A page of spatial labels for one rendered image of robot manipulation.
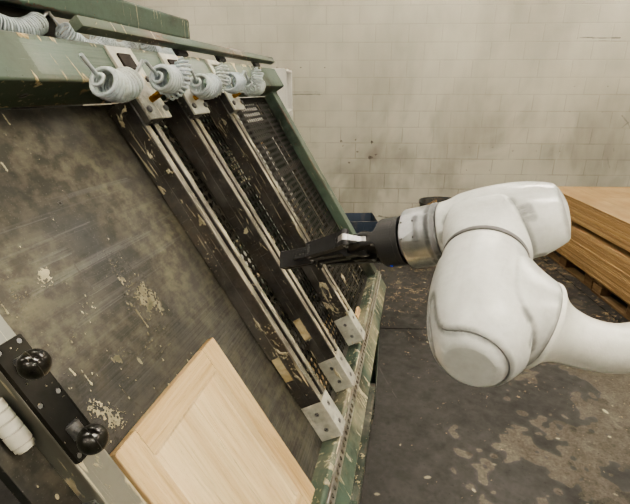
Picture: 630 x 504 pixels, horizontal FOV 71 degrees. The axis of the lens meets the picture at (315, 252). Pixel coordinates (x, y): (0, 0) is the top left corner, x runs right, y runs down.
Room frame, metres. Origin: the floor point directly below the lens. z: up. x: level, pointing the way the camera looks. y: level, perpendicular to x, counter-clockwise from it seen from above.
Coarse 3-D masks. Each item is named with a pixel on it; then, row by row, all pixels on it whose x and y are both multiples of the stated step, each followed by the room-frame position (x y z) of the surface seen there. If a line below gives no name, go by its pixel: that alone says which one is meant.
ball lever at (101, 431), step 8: (72, 424) 0.51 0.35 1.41; (80, 424) 0.52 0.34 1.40; (96, 424) 0.46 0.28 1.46; (72, 432) 0.51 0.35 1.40; (80, 432) 0.45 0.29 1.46; (88, 432) 0.44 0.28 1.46; (96, 432) 0.45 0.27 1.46; (104, 432) 0.45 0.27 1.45; (80, 440) 0.44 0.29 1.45; (88, 440) 0.44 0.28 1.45; (96, 440) 0.44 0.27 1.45; (104, 440) 0.45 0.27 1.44; (80, 448) 0.43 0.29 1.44; (88, 448) 0.43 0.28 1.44; (96, 448) 0.44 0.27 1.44
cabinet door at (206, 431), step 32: (192, 384) 0.78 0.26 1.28; (224, 384) 0.86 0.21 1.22; (160, 416) 0.67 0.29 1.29; (192, 416) 0.73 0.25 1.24; (224, 416) 0.80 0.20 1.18; (256, 416) 0.87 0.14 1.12; (128, 448) 0.58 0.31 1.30; (160, 448) 0.63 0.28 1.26; (192, 448) 0.68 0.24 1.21; (224, 448) 0.74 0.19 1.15; (256, 448) 0.81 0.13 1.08; (160, 480) 0.59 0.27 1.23; (192, 480) 0.63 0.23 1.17; (224, 480) 0.69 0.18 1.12; (256, 480) 0.75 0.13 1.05; (288, 480) 0.82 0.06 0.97
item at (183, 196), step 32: (160, 96) 1.16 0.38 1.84; (128, 128) 1.15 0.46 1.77; (160, 128) 1.19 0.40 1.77; (160, 160) 1.13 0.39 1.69; (160, 192) 1.13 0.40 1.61; (192, 192) 1.13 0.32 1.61; (192, 224) 1.12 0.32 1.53; (224, 256) 1.10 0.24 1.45; (224, 288) 1.10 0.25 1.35; (256, 288) 1.12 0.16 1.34; (256, 320) 1.08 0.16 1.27; (288, 352) 1.06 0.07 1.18; (288, 384) 1.06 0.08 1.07; (320, 384) 1.09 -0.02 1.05; (320, 416) 1.04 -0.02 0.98
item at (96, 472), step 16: (0, 320) 0.56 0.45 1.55; (0, 336) 0.54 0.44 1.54; (0, 384) 0.51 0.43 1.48; (16, 400) 0.51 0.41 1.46; (32, 416) 0.50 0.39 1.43; (32, 432) 0.50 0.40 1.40; (48, 432) 0.50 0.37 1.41; (48, 448) 0.50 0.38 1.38; (64, 464) 0.50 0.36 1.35; (80, 464) 0.50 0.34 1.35; (96, 464) 0.51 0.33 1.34; (112, 464) 0.53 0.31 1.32; (80, 480) 0.49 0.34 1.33; (96, 480) 0.50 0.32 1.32; (112, 480) 0.51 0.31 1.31; (128, 480) 0.53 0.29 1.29; (80, 496) 0.49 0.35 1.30; (96, 496) 0.49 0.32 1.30; (112, 496) 0.50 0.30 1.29; (128, 496) 0.51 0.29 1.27
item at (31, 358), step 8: (24, 352) 0.46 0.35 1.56; (32, 352) 0.46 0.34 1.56; (40, 352) 0.47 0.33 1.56; (16, 360) 0.52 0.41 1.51; (24, 360) 0.45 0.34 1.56; (32, 360) 0.45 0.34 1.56; (40, 360) 0.46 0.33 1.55; (48, 360) 0.46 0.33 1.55; (16, 368) 0.45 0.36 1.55; (24, 368) 0.45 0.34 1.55; (32, 368) 0.45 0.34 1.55; (40, 368) 0.45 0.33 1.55; (48, 368) 0.46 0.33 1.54; (24, 376) 0.45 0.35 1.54; (32, 376) 0.45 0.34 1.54; (40, 376) 0.45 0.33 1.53
